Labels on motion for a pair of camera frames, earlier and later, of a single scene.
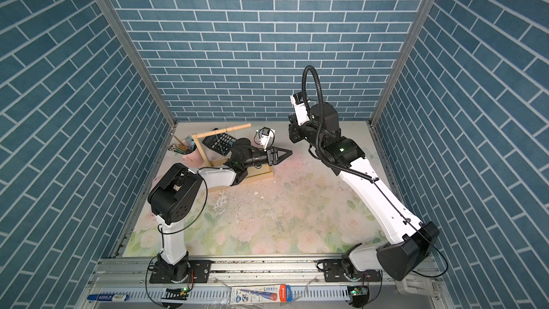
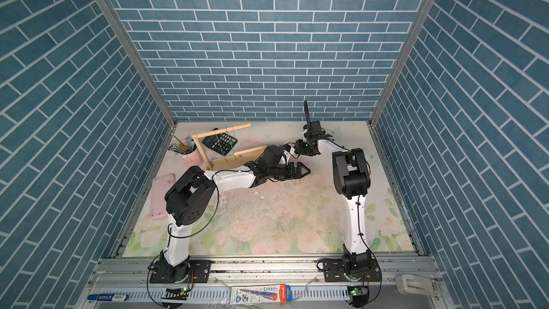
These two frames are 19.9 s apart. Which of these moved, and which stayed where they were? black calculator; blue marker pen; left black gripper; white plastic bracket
Moved: left black gripper
Stayed: blue marker pen; black calculator; white plastic bracket
